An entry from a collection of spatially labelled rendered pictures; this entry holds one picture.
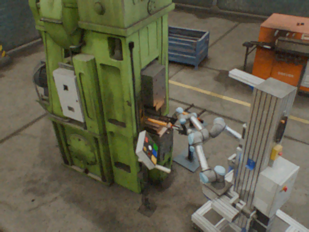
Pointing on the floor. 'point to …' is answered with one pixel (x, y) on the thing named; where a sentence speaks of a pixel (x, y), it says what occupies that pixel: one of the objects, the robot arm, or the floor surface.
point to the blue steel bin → (187, 45)
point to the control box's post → (145, 184)
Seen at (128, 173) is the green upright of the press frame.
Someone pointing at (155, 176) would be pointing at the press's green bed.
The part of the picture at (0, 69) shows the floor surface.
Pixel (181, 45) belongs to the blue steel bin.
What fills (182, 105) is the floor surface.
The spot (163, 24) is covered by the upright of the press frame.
